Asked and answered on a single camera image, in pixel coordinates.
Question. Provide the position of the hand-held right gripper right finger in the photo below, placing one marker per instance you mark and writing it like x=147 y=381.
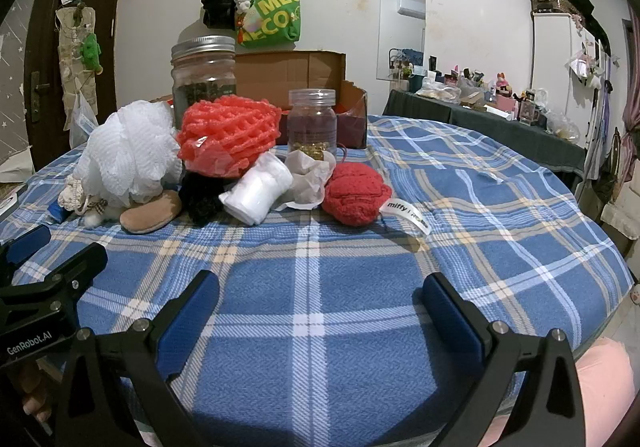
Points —
x=450 y=317

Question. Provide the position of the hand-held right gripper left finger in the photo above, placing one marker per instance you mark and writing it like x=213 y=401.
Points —
x=192 y=317

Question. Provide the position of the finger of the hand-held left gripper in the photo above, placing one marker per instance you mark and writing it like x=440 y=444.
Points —
x=75 y=272
x=25 y=243

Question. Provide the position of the blue fabric pouch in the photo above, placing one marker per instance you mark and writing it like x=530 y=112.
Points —
x=60 y=214

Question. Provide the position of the white fluffy plush plaid bow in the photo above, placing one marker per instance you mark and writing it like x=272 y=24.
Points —
x=92 y=217

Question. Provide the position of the cream crochet scrunchie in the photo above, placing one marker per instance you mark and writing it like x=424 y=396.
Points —
x=70 y=194

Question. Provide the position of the tan round powder puff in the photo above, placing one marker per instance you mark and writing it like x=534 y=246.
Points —
x=150 y=214

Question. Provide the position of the black scrunchie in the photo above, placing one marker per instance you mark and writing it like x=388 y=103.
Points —
x=200 y=202

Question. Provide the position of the white mesh bath pouf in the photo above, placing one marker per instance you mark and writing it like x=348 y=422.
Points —
x=125 y=157

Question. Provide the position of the white ruffled cloth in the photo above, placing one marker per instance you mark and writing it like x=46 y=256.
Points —
x=255 y=189

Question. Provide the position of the red knitted cloth with tag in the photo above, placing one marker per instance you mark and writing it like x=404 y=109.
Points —
x=350 y=192

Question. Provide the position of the red knitted scrunchie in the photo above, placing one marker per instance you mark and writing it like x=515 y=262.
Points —
x=225 y=127

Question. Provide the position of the cardboard box red inside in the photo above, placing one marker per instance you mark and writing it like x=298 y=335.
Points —
x=300 y=69

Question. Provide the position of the person's left hand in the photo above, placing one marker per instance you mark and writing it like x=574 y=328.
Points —
x=37 y=392

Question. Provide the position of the blue plaid blanket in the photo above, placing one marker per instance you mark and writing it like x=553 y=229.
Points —
x=320 y=287

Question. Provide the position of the clear plastic bag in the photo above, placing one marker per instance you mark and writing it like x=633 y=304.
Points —
x=82 y=119

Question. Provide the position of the crumpled white tissue paper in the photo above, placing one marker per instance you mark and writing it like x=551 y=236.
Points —
x=305 y=182

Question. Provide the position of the cluttered side table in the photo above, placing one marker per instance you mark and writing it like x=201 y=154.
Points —
x=500 y=132
x=500 y=94

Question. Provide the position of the brown door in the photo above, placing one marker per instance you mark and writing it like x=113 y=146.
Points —
x=45 y=52

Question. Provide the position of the green plush toy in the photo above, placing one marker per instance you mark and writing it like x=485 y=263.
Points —
x=92 y=52

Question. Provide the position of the small clear glass jar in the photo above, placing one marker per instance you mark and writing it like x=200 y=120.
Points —
x=311 y=127

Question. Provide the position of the dark jar with metal lid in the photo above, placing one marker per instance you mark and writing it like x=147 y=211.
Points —
x=202 y=72

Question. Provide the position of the white refrigerator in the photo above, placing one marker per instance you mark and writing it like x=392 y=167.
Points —
x=550 y=57

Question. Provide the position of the white fabric decoration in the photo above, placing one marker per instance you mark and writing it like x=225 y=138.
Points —
x=585 y=64

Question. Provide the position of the pink curtain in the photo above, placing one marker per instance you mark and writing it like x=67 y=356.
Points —
x=632 y=77

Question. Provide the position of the green tote bag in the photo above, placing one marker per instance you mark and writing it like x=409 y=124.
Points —
x=272 y=17

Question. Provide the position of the white panda plush charm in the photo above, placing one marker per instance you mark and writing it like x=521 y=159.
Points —
x=244 y=2

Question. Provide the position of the black garment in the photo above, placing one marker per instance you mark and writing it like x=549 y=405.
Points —
x=585 y=2

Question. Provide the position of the beige hanging wall organizer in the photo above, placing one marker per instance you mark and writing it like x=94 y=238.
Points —
x=70 y=67

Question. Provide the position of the wall mirror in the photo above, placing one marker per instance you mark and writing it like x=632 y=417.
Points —
x=400 y=27

